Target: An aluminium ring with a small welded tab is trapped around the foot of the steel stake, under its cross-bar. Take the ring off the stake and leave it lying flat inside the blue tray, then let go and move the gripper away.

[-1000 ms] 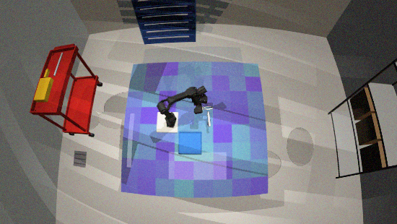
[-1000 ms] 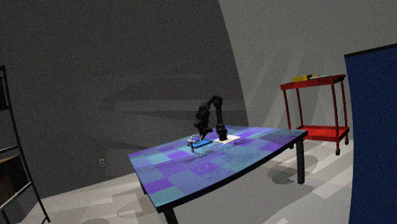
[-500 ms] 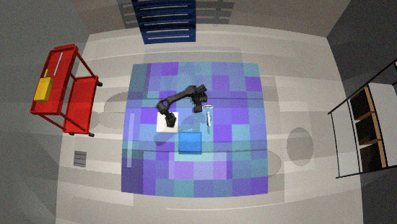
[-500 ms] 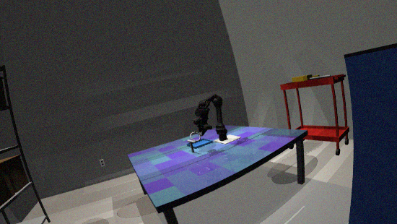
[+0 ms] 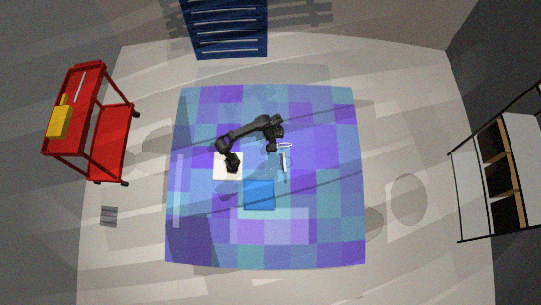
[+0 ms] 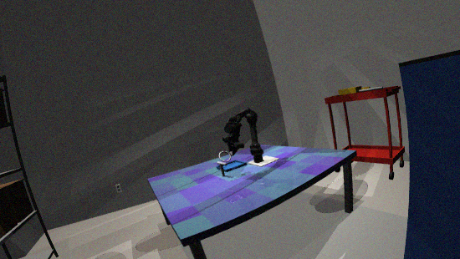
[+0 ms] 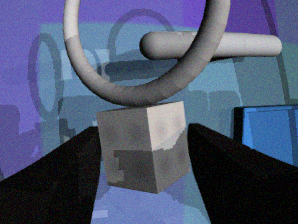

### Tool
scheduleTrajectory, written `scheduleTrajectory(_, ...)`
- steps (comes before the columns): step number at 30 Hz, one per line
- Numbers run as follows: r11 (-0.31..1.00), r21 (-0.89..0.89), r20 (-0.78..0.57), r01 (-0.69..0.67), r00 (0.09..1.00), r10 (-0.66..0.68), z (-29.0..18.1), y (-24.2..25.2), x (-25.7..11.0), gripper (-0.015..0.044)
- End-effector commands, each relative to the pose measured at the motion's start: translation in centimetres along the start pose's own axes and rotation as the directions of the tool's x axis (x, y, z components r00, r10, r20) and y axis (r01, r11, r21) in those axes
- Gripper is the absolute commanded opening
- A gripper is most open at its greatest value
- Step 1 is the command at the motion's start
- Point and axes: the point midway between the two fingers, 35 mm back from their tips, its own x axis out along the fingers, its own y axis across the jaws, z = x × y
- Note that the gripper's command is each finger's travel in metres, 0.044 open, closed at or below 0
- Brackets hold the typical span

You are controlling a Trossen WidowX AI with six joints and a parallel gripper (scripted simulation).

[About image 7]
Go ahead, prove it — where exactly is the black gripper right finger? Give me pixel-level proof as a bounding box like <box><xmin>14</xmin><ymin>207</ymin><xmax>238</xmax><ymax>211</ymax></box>
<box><xmin>186</xmin><ymin>123</ymin><xmax>298</xmax><ymax>224</ymax></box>

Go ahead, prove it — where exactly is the blue tray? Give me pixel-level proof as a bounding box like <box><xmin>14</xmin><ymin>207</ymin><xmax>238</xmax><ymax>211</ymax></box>
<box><xmin>233</xmin><ymin>104</ymin><xmax>298</xmax><ymax>167</ymax></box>

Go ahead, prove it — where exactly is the grey metal ring with block tab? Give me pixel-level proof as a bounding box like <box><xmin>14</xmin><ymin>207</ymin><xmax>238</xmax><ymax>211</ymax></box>
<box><xmin>63</xmin><ymin>0</ymin><xmax>230</xmax><ymax>194</ymax></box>

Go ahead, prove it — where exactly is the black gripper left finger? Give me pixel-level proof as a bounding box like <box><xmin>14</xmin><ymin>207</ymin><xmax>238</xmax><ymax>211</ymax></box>
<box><xmin>0</xmin><ymin>127</ymin><xmax>102</xmax><ymax>224</ymax></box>

